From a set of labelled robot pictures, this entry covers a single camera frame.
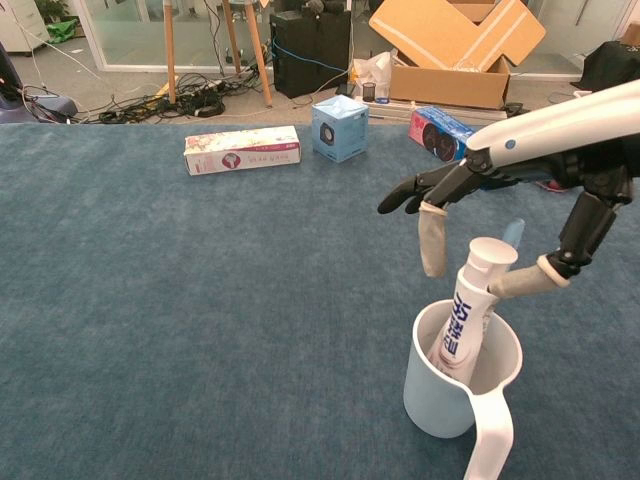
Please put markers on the small brown carton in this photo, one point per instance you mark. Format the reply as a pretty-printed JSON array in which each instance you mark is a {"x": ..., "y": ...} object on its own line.
[{"x": 632, "y": 34}]

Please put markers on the floral rectangular box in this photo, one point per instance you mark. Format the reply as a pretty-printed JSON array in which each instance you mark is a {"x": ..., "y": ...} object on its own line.
[{"x": 240, "y": 150}]

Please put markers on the light blue toothbrush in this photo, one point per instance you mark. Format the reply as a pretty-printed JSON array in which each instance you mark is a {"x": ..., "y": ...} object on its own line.
[{"x": 514, "y": 232}]

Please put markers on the open brown cardboard box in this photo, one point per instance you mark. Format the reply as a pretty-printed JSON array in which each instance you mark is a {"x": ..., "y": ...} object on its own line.
[{"x": 450, "y": 87}]

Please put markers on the red grape bunch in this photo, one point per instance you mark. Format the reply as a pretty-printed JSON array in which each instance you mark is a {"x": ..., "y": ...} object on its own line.
[{"x": 552, "y": 186}]

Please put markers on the black mesh pen holder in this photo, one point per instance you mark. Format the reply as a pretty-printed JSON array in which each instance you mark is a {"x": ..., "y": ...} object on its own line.
[{"x": 369, "y": 92}]

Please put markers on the white plastic bag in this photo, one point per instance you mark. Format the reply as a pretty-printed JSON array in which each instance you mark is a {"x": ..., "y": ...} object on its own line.
[{"x": 372, "y": 67}]

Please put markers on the black computer tower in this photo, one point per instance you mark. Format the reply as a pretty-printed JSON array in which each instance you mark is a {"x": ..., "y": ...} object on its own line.
[{"x": 310, "y": 55}]

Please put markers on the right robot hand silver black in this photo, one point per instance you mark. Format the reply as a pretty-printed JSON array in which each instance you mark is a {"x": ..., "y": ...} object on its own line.
[{"x": 550, "y": 135}]

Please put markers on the wooden easel leg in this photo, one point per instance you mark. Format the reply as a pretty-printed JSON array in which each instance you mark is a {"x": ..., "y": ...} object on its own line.
[
  {"x": 231, "y": 35},
  {"x": 170, "y": 50},
  {"x": 257, "y": 55}
]

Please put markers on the green bag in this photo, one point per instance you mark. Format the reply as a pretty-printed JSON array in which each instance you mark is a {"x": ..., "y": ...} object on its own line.
[{"x": 62, "y": 30}]

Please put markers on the black cloth cover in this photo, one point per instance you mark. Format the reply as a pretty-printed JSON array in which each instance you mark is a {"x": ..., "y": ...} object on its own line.
[{"x": 610, "y": 65}]

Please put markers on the blue table mat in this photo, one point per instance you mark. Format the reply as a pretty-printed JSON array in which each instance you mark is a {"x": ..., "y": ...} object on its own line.
[{"x": 125, "y": 300}]

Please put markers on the white plastic basket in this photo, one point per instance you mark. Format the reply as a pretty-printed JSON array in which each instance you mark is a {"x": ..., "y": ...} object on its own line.
[{"x": 582, "y": 94}]

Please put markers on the floral toothpaste tube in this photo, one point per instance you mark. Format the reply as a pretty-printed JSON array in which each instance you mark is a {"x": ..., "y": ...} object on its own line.
[{"x": 462, "y": 330}]

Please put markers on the white cabinet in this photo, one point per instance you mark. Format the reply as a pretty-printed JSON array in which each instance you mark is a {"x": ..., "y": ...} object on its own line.
[{"x": 20, "y": 25}]

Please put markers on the tilted taped cardboard box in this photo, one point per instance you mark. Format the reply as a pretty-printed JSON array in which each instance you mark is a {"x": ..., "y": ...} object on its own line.
[{"x": 435, "y": 30}]

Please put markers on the light blue cube box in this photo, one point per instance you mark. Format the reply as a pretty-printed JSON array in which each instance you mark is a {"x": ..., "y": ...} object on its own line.
[{"x": 340, "y": 130}]

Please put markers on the blue rectangular package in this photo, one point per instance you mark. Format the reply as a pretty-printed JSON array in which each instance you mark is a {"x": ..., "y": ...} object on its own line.
[{"x": 435, "y": 130}]

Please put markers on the dark blue machine base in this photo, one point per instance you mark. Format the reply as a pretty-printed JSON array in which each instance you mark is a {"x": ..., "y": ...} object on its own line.
[{"x": 45, "y": 107}]

